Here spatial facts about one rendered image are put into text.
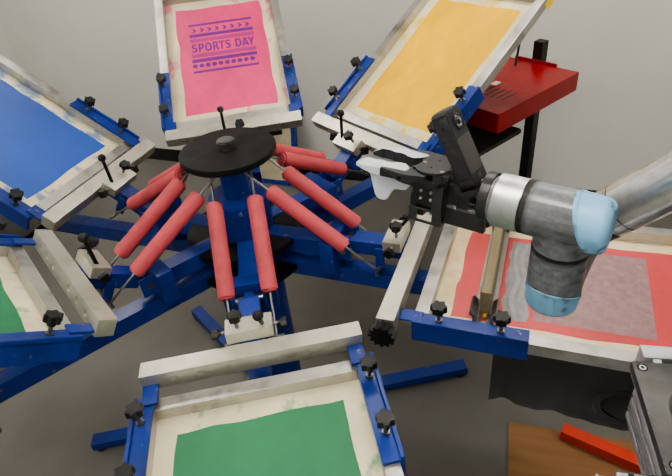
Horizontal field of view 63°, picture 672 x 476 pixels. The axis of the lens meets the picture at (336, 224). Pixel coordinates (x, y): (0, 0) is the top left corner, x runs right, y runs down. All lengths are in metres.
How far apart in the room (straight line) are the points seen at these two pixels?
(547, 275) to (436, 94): 1.51
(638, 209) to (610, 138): 2.87
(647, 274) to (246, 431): 1.21
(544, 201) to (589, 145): 2.99
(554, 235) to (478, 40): 1.66
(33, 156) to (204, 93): 0.76
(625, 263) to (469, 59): 0.97
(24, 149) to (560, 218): 2.00
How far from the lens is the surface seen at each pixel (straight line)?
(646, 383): 1.14
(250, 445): 1.39
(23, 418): 3.10
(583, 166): 3.80
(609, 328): 1.63
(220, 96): 2.56
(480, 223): 0.80
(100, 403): 2.96
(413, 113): 2.20
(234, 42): 2.75
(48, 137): 2.42
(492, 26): 2.37
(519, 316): 1.61
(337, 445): 1.35
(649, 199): 0.84
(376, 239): 1.74
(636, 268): 1.85
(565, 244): 0.75
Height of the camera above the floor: 2.08
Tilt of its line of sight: 35 degrees down
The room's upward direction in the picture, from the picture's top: 6 degrees counter-clockwise
